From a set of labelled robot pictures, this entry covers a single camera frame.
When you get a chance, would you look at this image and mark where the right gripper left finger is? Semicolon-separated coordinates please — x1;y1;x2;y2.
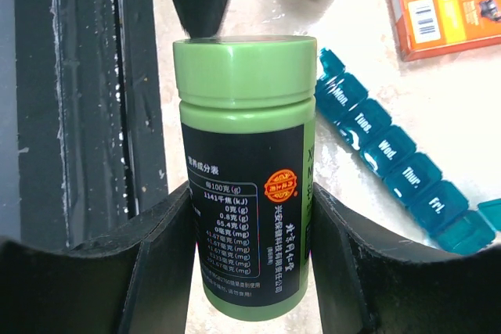
1;185;195;333

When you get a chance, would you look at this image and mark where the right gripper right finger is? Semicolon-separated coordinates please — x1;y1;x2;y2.
312;185;500;334

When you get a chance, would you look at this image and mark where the teal weekly pill organizer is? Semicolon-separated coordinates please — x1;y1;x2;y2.
315;48;500;255

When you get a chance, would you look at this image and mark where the green pill bottle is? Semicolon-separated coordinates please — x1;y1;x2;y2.
173;36;317;321

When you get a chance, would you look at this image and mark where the orange cardboard box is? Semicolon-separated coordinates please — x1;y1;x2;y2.
389;0;500;62

